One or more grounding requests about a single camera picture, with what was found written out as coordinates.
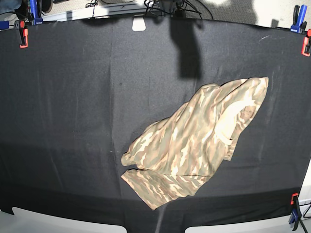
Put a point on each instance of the blue clamp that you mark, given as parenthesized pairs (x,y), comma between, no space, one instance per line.
(299,24)
(295,212)
(35,12)

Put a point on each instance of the orange clamp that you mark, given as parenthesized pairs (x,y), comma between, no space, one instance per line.
(22,32)
(306,48)

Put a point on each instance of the black table cloth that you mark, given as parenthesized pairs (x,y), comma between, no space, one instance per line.
(73,101)

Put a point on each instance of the camouflage t-shirt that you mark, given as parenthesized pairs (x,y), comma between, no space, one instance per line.
(174,157)

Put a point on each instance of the orange clamp top left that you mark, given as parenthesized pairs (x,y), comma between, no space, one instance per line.
(22,32)

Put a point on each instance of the blue clamp top right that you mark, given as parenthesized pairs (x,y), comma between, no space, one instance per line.
(299,24)

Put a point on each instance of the blue clamp top left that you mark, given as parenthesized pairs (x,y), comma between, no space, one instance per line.
(35,12)

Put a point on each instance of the blue clamp bottom right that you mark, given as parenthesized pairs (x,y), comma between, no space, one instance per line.
(295,212)

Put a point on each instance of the orange clamp top right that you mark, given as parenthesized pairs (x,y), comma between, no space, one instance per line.
(306,48)

